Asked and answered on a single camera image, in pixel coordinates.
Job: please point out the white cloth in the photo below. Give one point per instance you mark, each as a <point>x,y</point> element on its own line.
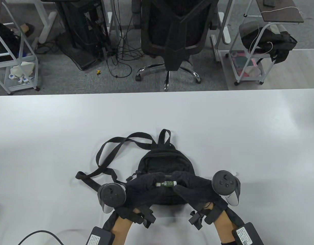
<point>23,67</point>

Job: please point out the white green lubricant stick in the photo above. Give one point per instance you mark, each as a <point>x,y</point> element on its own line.
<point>168,183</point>

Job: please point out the black computer tower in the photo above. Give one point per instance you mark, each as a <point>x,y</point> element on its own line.
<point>77,25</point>

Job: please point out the black jacket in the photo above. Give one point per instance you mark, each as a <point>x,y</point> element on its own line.
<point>3,43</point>

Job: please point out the cream cloth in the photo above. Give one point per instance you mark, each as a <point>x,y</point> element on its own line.
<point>254,71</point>

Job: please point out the white desk leg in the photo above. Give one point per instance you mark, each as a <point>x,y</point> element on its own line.
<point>226,33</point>
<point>109,20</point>
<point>46,28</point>

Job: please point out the white metal cart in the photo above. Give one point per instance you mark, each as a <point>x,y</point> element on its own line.
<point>249,79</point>
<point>21,88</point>

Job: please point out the person's right hand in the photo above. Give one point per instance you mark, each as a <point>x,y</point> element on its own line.
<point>197,188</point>

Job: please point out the black phone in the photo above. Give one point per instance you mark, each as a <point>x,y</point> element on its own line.
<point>269,3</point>

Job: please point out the brown side table top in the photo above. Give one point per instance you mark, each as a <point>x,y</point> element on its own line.
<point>282,14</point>

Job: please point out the grey metal rails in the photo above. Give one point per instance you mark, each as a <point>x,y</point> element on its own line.
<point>215,48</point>

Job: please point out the black mesh office chair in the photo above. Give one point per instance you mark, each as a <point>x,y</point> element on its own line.
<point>172,38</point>

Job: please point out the black bag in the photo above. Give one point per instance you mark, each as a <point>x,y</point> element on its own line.
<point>282,40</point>

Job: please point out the pink box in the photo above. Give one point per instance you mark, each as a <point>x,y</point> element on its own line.
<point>240,61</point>

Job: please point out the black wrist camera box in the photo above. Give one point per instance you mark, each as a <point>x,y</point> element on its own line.
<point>99,237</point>
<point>247,234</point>

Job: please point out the person's right forearm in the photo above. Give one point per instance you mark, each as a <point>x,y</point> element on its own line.
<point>223,227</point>

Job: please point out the person's left forearm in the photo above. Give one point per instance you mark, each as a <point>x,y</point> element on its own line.
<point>121,227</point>

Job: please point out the person's left hand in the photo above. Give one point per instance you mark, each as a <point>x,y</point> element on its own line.
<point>141,188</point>

